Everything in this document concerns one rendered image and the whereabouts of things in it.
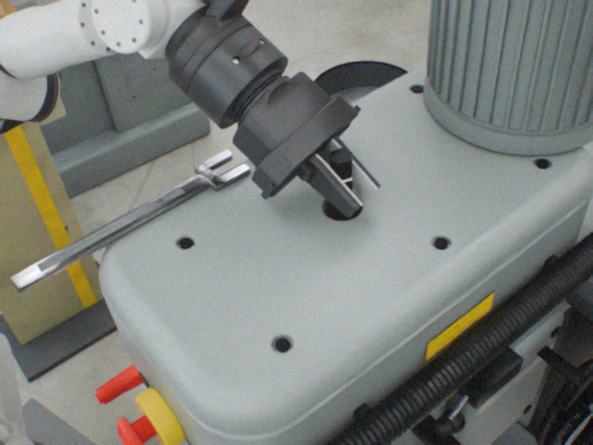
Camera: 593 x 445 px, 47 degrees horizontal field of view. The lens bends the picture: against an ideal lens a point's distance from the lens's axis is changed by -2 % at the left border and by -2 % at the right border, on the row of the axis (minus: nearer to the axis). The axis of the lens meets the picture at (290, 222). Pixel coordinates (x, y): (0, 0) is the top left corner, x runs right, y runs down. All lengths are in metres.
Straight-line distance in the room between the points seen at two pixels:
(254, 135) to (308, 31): 4.09
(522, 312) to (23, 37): 0.56
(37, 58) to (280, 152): 0.30
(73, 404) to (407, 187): 2.36
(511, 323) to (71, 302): 2.53
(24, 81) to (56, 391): 2.23
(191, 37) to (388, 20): 4.18
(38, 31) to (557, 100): 0.51
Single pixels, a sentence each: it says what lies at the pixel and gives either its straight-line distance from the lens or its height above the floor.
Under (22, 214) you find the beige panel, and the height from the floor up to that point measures 0.65.
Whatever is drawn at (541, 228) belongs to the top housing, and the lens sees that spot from 0.67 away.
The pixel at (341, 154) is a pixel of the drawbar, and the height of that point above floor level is 1.95.
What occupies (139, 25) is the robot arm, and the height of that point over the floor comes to 2.06.
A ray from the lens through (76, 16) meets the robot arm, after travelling 0.70.
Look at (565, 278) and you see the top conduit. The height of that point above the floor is 1.80.
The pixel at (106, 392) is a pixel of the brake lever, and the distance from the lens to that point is 0.77.
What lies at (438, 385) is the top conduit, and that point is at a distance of 0.63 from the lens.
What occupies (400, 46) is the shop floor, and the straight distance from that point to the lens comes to 4.48.
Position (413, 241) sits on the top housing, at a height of 1.89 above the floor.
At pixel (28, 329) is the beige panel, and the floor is 0.10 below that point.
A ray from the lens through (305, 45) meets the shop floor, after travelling 4.52.
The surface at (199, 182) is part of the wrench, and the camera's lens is 0.67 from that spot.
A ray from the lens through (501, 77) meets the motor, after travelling 0.66.
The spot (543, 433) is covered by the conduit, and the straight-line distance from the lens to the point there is 1.02.
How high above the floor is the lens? 2.34
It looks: 46 degrees down
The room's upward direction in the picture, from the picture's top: 6 degrees counter-clockwise
